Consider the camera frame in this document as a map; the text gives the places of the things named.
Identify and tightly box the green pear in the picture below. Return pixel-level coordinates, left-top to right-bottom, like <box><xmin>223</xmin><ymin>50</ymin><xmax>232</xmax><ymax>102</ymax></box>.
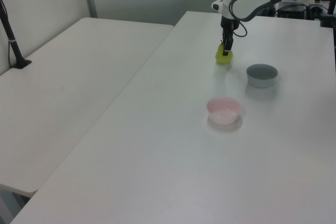
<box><xmin>215</xmin><ymin>42</ymin><xmax>234</xmax><ymax>66</ymax></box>

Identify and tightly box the black electronics box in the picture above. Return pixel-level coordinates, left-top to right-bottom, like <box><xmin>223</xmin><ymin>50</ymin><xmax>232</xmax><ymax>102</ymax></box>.
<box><xmin>276</xmin><ymin>3</ymin><xmax>308</xmax><ymax>20</ymax></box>

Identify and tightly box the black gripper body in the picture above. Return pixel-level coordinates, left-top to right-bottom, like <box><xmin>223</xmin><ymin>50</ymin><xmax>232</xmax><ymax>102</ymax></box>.
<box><xmin>220</xmin><ymin>16</ymin><xmax>240</xmax><ymax>36</ymax></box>

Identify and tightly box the small black device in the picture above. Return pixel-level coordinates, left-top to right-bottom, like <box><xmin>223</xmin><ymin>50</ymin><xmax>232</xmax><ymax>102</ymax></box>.
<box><xmin>307</xmin><ymin>3</ymin><xmax>324</xmax><ymax>21</ymax></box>

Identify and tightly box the black clamped pole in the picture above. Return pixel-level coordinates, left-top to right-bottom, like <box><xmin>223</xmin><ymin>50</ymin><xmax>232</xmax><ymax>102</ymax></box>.
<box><xmin>318</xmin><ymin>0</ymin><xmax>336</xmax><ymax>28</ymax></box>

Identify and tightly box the pink plastic bowl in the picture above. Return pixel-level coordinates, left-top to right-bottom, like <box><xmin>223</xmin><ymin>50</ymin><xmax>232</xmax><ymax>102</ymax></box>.
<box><xmin>206</xmin><ymin>97</ymin><xmax>242</xmax><ymax>125</ymax></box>

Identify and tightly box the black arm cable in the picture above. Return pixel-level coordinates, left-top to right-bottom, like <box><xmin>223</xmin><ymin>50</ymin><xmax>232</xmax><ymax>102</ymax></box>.
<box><xmin>229</xmin><ymin>0</ymin><xmax>248</xmax><ymax>38</ymax></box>

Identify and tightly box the black camera pole with clamp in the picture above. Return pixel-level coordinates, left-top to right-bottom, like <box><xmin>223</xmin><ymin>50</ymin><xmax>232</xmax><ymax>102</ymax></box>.
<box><xmin>0</xmin><ymin>0</ymin><xmax>33</xmax><ymax>70</ymax></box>

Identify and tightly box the white side table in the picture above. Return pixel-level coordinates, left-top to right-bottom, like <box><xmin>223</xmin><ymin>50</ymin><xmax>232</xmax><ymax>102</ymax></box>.
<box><xmin>0</xmin><ymin>17</ymin><xmax>175</xmax><ymax>198</ymax></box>

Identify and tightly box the grey plastic bowl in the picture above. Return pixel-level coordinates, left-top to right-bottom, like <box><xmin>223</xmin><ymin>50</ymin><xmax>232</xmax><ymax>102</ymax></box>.
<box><xmin>246</xmin><ymin>63</ymin><xmax>279</xmax><ymax>89</ymax></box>

